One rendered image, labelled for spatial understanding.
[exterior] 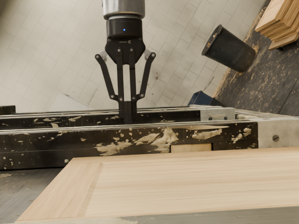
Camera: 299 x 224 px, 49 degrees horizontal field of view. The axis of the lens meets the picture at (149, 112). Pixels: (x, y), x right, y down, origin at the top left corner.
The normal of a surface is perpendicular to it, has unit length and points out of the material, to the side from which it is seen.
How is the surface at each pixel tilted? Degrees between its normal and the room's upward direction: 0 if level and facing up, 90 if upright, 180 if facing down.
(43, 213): 58
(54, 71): 90
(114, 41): 90
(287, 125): 90
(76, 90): 90
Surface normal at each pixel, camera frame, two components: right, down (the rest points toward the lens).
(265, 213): -0.04, -1.00
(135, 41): 0.06, 0.06
